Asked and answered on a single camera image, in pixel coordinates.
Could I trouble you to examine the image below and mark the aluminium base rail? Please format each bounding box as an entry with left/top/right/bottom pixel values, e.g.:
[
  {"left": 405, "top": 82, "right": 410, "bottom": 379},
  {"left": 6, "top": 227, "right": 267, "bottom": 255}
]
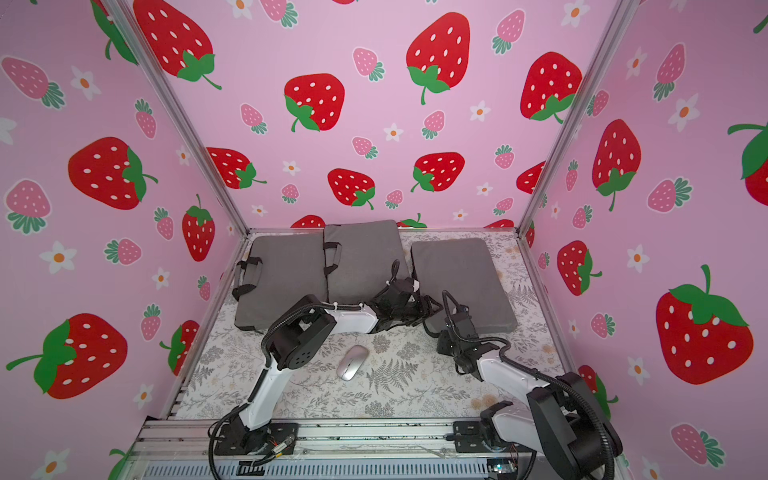
[{"left": 119, "top": 418, "right": 556, "bottom": 479}]

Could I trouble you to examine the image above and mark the aluminium frame post right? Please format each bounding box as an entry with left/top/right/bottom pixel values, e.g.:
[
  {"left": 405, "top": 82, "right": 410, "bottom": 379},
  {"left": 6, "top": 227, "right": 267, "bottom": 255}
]
[{"left": 517, "top": 0, "right": 640, "bottom": 238}]

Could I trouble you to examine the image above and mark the aluminium frame post left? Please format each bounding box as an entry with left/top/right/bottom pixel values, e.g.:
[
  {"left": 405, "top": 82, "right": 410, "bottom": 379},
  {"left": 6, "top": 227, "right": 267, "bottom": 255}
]
[{"left": 104, "top": 0, "right": 250, "bottom": 236}]

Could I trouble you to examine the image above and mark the grey laptop bag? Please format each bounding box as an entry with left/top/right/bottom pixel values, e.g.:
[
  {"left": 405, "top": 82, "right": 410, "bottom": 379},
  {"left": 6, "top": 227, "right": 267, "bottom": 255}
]
[
  {"left": 411, "top": 238, "right": 518, "bottom": 335},
  {"left": 323, "top": 220, "right": 414, "bottom": 304},
  {"left": 232, "top": 233, "right": 327, "bottom": 331}
]

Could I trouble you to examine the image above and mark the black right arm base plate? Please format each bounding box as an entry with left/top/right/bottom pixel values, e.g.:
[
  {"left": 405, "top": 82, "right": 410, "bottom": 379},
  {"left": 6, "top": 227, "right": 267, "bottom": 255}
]
[{"left": 445, "top": 420, "right": 532, "bottom": 454}]

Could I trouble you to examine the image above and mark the floral patterned table mat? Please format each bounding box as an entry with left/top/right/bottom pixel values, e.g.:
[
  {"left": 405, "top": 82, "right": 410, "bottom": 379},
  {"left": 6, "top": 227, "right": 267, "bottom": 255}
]
[{"left": 173, "top": 230, "right": 568, "bottom": 421}]

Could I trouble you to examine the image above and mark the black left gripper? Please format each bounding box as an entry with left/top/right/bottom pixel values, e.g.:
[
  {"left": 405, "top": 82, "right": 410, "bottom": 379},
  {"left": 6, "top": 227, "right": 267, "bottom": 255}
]
[{"left": 391, "top": 295, "right": 446, "bottom": 327}]

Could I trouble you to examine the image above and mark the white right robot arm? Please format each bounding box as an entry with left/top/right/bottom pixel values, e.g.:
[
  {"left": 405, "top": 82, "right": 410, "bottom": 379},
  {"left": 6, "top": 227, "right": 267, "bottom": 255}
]
[{"left": 438, "top": 291, "right": 623, "bottom": 479}]

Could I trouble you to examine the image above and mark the aluminium frame post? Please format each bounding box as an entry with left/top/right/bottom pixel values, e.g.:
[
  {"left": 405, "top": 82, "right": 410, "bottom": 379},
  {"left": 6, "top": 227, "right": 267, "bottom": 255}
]
[
  {"left": 104, "top": 0, "right": 250, "bottom": 236},
  {"left": 517, "top": 0, "right": 640, "bottom": 238}
]

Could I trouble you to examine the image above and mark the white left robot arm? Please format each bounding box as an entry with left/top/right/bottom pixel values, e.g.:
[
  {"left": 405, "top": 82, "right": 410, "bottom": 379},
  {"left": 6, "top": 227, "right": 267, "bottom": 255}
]
[{"left": 208, "top": 260, "right": 441, "bottom": 455}]

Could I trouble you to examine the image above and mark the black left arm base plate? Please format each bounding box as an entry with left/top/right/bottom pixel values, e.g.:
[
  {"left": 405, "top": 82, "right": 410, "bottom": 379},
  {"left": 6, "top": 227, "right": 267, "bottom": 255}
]
[{"left": 214, "top": 418, "right": 299, "bottom": 456}]

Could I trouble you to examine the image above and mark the silver computer mouse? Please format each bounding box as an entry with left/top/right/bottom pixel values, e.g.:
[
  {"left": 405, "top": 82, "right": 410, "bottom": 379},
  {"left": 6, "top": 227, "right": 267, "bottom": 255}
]
[{"left": 337, "top": 345, "right": 370, "bottom": 382}]

